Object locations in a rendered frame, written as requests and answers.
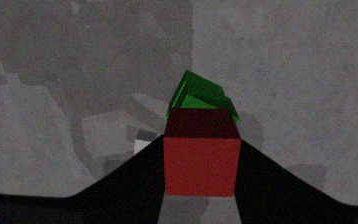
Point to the green block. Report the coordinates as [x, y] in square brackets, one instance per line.
[197, 78]
[196, 95]

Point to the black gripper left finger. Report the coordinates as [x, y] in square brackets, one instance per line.
[131, 194]

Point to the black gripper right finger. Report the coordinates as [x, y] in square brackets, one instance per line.
[266, 193]

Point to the red block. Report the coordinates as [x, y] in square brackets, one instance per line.
[201, 152]

